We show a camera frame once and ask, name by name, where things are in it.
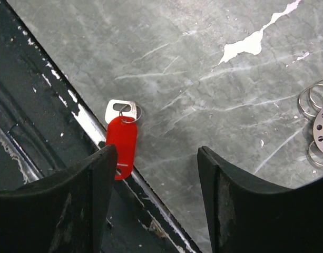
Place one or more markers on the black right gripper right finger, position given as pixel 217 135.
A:
pixel 249 214

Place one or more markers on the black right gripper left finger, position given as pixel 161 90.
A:
pixel 64 212

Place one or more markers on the red tagged key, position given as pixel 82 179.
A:
pixel 122 131

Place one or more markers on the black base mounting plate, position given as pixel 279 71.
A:
pixel 45 127

